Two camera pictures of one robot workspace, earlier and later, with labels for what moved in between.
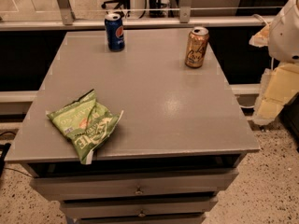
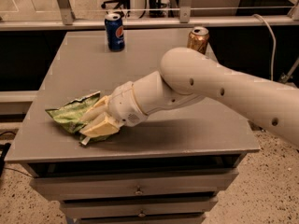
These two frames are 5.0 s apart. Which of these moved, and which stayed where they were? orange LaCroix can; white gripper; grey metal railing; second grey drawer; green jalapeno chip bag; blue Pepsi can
Moved: white gripper; green jalapeno chip bag
Stayed: grey metal railing; blue Pepsi can; orange LaCroix can; second grey drawer
